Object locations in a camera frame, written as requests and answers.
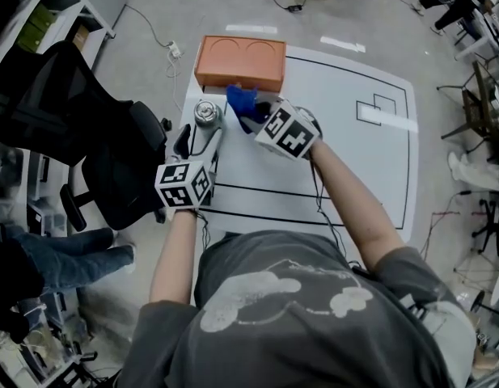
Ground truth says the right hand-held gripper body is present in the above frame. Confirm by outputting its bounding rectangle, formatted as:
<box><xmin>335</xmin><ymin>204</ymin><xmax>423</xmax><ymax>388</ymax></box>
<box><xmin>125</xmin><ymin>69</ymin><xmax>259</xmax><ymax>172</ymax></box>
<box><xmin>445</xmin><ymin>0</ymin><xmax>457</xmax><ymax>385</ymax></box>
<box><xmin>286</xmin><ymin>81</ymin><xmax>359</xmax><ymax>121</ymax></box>
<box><xmin>254</xmin><ymin>99</ymin><xmax>324</xmax><ymax>161</ymax></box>

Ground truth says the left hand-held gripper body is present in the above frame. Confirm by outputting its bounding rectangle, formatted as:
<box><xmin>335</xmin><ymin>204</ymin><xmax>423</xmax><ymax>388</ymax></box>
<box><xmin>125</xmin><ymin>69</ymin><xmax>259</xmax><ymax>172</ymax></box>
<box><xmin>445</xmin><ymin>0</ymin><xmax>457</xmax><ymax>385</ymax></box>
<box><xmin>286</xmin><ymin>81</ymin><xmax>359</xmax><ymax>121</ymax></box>
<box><xmin>154</xmin><ymin>154</ymin><xmax>218</xmax><ymax>209</ymax></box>

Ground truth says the blue cloth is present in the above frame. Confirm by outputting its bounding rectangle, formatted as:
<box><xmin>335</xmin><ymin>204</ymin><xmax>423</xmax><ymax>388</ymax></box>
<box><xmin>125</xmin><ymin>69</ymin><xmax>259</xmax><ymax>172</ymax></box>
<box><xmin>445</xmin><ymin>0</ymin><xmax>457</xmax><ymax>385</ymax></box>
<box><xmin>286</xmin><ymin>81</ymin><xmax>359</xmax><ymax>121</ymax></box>
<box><xmin>226</xmin><ymin>83</ymin><xmax>270</xmax><ymax>133</ymax></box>

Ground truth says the small steel bottle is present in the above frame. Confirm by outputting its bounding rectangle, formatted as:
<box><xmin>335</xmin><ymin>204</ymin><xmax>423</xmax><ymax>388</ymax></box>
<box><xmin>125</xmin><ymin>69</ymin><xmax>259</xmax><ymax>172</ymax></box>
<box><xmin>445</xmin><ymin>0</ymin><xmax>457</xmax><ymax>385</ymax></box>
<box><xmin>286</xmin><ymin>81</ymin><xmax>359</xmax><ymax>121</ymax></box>
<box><xmin>192</xmin><ymin>99</ymin><xmax>225</xmax><ymax>131</ymax></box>

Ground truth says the person's right forearm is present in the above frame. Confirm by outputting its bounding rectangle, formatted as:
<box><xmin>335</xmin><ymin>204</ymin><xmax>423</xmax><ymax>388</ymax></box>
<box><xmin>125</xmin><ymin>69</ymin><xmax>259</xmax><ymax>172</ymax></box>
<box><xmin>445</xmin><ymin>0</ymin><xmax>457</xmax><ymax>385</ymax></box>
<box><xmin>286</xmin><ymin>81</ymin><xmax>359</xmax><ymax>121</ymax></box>
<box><xmin>311</xmin><ymin>139</ymin><xmax>406</xmax><ymax>276</ymax></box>

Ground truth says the person's left forearm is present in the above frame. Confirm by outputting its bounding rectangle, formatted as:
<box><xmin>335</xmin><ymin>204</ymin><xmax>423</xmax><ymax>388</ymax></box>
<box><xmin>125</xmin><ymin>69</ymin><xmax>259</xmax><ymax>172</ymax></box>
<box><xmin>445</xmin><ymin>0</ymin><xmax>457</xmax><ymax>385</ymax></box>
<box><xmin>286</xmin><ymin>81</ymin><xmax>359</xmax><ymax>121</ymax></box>
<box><xmin>148</xmin><ymin>206</ymin><xmax>200</xmax><ymax>309</ymax></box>

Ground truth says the orange box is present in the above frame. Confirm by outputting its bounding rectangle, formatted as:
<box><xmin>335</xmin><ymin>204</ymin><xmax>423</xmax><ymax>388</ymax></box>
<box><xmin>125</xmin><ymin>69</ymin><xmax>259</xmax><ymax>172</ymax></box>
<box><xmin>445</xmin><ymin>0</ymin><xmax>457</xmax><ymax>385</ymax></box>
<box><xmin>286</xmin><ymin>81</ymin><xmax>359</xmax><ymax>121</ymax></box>
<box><xmin>193</xmin><ymin>35</ymin><xmax>287</xmax><ymax>95</ymax></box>

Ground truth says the black mesh office chair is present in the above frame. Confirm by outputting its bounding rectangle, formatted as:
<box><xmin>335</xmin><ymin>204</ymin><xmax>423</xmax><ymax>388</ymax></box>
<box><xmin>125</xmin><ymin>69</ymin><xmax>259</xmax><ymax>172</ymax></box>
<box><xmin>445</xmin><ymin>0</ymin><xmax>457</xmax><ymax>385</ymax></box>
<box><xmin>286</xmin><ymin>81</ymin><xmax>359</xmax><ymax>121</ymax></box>
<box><xmin>0</xmin><ymin>40</ymin><xmax>171</xmax><ymax>232</ymax></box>

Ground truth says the white rack with clear drawers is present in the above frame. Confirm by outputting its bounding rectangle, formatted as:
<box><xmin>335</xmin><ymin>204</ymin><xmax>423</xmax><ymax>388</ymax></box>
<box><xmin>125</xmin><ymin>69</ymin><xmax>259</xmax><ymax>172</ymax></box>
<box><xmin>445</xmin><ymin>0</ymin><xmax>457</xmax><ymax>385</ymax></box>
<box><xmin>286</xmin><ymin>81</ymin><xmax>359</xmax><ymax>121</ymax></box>
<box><xmin>0</xmin><ymin>147</ymin><xmax>72</xmax><ymax>238</ymax></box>

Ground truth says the brown cardboard box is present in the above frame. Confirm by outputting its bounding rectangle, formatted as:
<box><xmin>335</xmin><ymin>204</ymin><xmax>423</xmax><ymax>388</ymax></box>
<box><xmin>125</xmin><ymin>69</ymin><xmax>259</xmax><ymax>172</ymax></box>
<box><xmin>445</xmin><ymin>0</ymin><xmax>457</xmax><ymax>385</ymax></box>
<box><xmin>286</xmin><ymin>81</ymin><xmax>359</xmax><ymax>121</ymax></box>
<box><xmin>70</xmin><ymin>24</ymin><xmax>91</xmax><ymax>52</ymax></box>

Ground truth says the green box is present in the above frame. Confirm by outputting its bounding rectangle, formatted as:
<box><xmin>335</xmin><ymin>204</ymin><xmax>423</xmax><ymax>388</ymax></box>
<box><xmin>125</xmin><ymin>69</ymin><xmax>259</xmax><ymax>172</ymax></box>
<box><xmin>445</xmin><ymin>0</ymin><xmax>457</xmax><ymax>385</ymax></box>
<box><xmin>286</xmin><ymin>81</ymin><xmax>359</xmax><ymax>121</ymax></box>
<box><xmin>20</xmin><ymin>22</ymin><xmax>50</xmax><ymax>52</ymax></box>
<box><xmin>30</xmin><ymin>4</ymin><xmax>56</xmax><ymax>27</ymax></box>

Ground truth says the person's grey printed t-shirt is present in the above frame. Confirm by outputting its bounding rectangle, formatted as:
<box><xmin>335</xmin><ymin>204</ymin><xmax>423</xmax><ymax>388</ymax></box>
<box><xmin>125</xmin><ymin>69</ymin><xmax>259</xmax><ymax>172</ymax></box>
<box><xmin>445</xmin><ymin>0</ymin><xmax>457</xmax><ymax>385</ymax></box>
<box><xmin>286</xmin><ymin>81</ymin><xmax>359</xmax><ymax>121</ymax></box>
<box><xmin>117</xmin><ymin>230</ymin><xmax>476</xmax><ymax>388</ymax></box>

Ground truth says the black metal stand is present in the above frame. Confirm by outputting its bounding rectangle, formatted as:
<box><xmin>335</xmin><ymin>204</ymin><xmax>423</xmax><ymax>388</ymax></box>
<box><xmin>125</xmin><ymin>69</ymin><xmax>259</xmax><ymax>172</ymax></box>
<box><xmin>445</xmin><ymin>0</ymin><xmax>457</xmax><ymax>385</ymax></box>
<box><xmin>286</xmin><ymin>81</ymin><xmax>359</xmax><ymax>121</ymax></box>
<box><xmin>437</xmin><ymin>61</ymin><xmax>499</xmax><ymax>161</ymax></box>

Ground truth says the white desk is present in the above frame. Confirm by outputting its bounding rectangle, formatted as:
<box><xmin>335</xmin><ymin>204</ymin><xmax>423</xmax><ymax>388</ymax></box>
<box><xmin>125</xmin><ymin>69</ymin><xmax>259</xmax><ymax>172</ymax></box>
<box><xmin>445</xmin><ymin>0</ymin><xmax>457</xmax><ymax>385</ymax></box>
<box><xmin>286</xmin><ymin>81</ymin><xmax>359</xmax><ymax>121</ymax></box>
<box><xmin>455</xmin><ymin>6</ymin><xmax>499</xmax><ymax>62</ymax></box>

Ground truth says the black swivel chair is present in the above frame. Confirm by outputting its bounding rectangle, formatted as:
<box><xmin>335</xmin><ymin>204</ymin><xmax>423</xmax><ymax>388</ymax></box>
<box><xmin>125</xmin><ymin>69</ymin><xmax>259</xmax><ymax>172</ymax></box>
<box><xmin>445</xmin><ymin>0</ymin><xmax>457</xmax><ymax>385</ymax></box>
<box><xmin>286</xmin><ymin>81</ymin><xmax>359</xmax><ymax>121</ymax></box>
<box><xmin>473</xmin><ymin>200</ymin><xmax>499</xmax><ymax>256</ymax></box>

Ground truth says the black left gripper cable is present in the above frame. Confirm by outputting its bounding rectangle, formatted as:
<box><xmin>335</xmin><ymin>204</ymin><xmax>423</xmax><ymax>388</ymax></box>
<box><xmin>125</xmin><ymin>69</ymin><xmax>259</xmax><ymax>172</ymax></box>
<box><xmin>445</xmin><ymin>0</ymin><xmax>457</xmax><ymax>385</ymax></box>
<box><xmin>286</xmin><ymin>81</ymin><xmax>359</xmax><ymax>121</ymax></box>
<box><xmin>194</xmin><ymin>208</ymin><xmax>212</xmax><ymax>254</ymax></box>

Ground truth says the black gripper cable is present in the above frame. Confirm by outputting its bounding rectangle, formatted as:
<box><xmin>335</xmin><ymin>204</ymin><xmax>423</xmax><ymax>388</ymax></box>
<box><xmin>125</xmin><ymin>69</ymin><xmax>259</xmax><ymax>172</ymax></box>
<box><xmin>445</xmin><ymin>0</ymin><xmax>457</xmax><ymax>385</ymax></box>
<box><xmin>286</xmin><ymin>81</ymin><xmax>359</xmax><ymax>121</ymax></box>
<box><xmin>194</xmin><ymin>208</ymin><xmax>212</xmax><ymax>254</ymax></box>
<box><xmin>309</xmin><ymin>158</ymin><xmax>370</xmax><ymax>276</ymax></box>

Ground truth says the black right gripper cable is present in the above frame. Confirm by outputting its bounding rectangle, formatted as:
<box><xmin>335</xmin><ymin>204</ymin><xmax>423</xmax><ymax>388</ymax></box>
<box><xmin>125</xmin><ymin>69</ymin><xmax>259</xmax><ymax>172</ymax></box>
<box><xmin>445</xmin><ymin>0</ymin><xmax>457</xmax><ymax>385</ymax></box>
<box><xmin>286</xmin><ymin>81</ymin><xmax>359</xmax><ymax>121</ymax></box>
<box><xmin>309</xmin><ymin>158</ymin><xmax>370</xmax><ymax>276</ymax></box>

